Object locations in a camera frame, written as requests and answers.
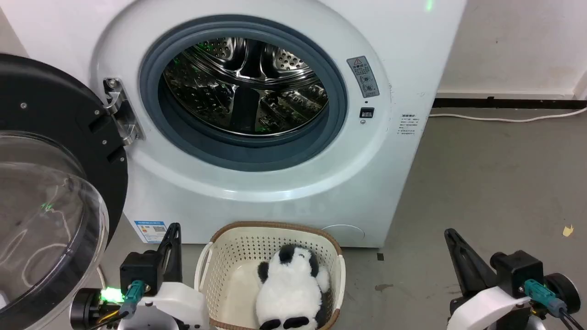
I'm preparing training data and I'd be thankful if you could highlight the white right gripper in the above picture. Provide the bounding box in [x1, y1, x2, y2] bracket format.
[443, 228, 533, 330]

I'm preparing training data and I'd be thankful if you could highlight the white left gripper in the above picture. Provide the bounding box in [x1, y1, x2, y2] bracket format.
[118, 223, 210, 330]

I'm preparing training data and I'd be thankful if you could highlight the white front-load washing machine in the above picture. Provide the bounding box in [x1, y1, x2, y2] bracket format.
[0, 0, 468, 248]

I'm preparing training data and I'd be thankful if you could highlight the blue white energy label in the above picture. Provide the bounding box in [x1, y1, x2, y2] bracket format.
[134, 220, 168, 243]

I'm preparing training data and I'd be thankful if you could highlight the cream plastic laundry basket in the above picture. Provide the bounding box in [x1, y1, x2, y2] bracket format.
[194, 221, 346, 330]

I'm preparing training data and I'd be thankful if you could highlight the black white panda plush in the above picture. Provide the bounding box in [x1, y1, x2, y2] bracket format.
[255, 244, 331, 330]

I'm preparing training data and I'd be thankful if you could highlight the grey rubber door gasket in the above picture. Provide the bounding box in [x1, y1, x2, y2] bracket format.
[139, 15, 348, 172]

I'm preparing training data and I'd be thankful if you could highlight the chrome door hinge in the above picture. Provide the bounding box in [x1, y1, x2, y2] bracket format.
[103, 77, 144, 146]

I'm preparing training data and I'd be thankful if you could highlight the black washer door clear glass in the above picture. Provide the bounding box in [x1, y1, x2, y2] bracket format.
[0, 54, 129, 330]

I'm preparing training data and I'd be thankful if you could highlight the black baseboard strip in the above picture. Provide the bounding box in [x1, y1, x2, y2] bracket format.
[432, 97, 587, 110]

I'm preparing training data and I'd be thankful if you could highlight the stainless steel washer drum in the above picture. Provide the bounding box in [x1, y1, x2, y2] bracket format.
[163, 37, 329, 137]

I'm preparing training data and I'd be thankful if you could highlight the grey warning sticker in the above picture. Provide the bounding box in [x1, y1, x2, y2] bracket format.
[346, 56, 380, 98]

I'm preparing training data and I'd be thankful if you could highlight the teal left camera cable plug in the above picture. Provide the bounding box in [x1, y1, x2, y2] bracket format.
[118, 280, 152, 319]

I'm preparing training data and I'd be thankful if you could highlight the teal camera cable plug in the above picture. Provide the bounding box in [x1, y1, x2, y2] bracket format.
[524, 279, 568, 318]
[118, 280, 152, 319]

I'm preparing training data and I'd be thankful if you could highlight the teal right camera cable plug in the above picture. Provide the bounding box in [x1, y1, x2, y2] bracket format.
[524, 279, 568, 318]

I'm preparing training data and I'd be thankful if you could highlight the white cable on floor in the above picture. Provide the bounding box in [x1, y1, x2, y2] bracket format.
[429, 106, 587, 123]

